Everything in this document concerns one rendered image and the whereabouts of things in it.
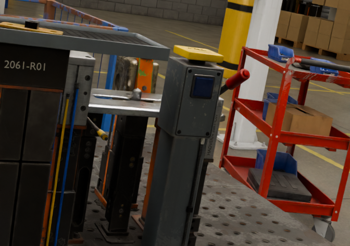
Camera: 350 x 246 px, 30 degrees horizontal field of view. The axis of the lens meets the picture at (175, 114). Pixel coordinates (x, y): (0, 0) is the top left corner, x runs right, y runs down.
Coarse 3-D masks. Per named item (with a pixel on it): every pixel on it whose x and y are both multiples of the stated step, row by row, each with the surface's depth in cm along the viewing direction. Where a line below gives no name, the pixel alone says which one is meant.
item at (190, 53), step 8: (176, 48) 101; (184, 48) 99; (192, 48) 101; (200, 48) 103; (184, 56) 98; (192, 56) 97; (200, 56) 98; (208, 56) 98; (216, 56) 99; (200, 64) 100
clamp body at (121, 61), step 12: (120, 60) 153; (132, 60) 148; (120, 72) 153; (132, 72) 148; (156, 72) 150; (120, 84) 152; (132, 84) 148; (108, 144) 160; (108, 156) 156; (108, 168) 156; (108, 180) 155; (96, 192) 162; (132, 204) 157
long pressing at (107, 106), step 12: (108, 96) 135; (120, 96) 136; (144, 96) 140; (156, 96) 142; (96, 108) 123; (108, 108) 124; (120, 108) 125; (132, 108) 126; (144, 108) 127; (156, 108) 129
